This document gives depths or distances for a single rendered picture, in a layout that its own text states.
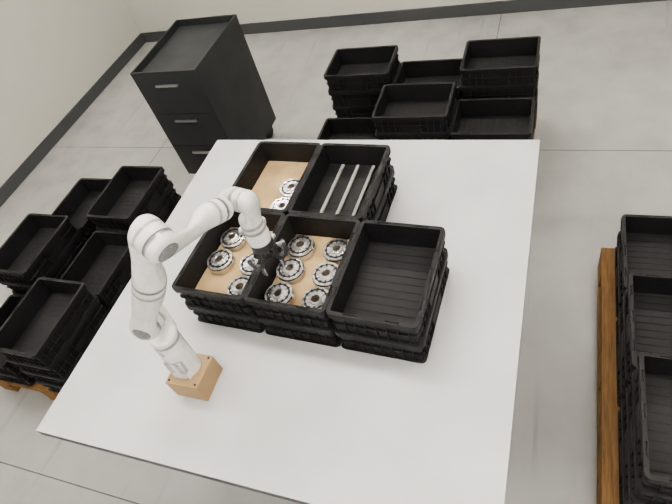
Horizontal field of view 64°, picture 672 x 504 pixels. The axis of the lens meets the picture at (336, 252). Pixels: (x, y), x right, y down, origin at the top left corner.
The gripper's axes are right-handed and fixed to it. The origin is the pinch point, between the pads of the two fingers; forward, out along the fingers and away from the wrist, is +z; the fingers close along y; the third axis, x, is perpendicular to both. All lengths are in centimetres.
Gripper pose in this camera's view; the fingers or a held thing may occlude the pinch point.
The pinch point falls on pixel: (273, 267)
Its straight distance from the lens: 177.8
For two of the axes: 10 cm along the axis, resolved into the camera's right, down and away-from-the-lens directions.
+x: -4.3, -6.2, 6.6
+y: 8.8, -4.6, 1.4
